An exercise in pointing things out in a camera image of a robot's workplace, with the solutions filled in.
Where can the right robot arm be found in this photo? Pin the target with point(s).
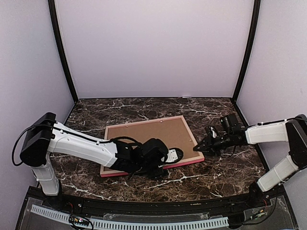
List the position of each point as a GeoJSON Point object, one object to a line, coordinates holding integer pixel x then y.
{"type": "Point", "coordinates": [291, 131]}

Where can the black front rail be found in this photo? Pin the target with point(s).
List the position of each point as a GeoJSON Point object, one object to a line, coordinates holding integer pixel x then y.
{"type": "Point", "coordinates": [227, 206]}

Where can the black corner post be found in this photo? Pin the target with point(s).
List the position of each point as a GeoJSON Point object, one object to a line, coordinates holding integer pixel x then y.
{"type": "Point", "coordinates": [60, 48]}
{"type": "Point", "coordinates": [248, 50]}

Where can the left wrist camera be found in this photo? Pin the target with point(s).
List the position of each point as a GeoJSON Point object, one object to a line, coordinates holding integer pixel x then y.
{"type": "Point", "coordinates": [174, 156]}

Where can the right black corner post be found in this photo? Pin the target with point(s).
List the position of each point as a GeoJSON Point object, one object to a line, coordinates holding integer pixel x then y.
{"type": "Point", "coordinates": [248, 50]}

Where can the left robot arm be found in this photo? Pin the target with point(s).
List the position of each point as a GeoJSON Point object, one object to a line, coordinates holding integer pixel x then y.
{"type": "Point", "coordinates": [47, 136]}

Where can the pink wooden picture frame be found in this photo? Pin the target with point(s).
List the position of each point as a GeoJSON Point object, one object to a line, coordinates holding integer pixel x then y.
{"type": "Point", "coordinates": [192, 160]}

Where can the white slotted cable duct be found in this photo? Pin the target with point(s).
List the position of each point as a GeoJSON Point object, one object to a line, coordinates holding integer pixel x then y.
{"type": "Point", "coordinates": [100, 224]}

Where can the brown cardboard backing board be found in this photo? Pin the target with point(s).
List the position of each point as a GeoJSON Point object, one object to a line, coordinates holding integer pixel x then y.
{"type": "Point", "coordinates": [153, 134]}

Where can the left black corner post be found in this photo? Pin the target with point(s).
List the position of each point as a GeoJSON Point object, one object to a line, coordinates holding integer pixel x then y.
{"type": "Point", "coordinates": [60, 48]}

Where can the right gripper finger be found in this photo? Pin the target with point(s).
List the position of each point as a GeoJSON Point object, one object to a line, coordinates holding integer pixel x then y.
{"type": "Point", "coordinates": [205, 142]}
{"type": "Point", "coordinates": [204, 149]}

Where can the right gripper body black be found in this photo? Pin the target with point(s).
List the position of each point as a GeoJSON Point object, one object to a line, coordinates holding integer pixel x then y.
{"type": "Point", "coordinates": [219, 143]}

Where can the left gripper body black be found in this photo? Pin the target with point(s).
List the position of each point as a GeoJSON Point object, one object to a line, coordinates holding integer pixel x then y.
{"type": "Point", "coordinates": [147, 167]}

